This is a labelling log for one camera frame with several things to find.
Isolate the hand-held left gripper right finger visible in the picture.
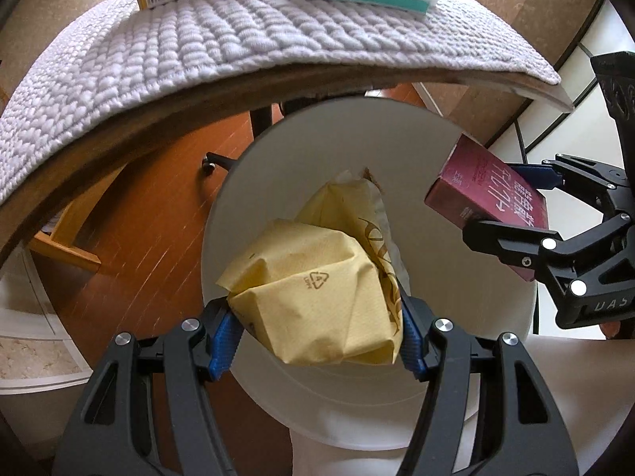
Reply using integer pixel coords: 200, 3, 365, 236
397, 294, 581, 476

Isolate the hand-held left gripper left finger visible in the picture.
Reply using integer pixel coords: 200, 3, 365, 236
52, 297, 244, 476

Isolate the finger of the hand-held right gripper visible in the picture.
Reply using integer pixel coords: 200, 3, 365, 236
462, 213, 628, 299
511, 154, 628, 209

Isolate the maroon cardboard box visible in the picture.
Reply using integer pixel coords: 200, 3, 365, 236
424, 134, 549, 283

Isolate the yellow paper wrapper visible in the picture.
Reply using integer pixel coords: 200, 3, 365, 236
216, 169, 410, 368

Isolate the white trash bin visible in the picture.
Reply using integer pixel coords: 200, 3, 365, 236
201, 96, 539, 449

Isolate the black chair caster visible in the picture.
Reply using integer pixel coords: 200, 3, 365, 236
200, 151, 240, 178

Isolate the wooden furniture leg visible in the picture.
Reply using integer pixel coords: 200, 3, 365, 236
27, 163, 127, 274

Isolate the wooden table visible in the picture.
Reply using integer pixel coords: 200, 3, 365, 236
0, 62, 576, 269

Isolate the lilac quilted mat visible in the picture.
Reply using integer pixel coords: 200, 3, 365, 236
0, 0, 562, 209

